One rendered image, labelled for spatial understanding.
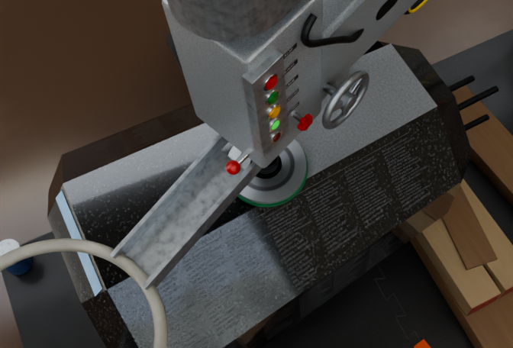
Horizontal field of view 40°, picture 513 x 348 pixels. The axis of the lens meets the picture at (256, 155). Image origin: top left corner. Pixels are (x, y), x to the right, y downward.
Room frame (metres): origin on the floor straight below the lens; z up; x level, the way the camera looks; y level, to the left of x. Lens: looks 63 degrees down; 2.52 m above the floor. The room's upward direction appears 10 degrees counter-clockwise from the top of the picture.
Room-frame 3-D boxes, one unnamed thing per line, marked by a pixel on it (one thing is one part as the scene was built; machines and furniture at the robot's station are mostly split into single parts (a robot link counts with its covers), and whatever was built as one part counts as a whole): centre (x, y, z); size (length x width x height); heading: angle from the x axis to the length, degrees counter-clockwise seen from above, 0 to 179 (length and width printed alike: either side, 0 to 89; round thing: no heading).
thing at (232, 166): (0.68, 0.04, 1.17); 0.08 x 0.03 x 0.03; 128
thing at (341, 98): (0.79, -0.19, 1.19); 0.15 x 0.10 x 0.15; 128
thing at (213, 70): (0.86, -0.08, 1.32); 0.36 x 0.22 x 0.45; 128
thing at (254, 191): (0.81, -0.02, 0.84); 0.21 x 0.21 x 0.01
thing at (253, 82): (0.68, -0.04, 1.37); 0.08 x 0.03 x 0.28; 128
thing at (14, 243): (0.99, 0.96, 0.08); 0.10 x 0.10 x 0.13
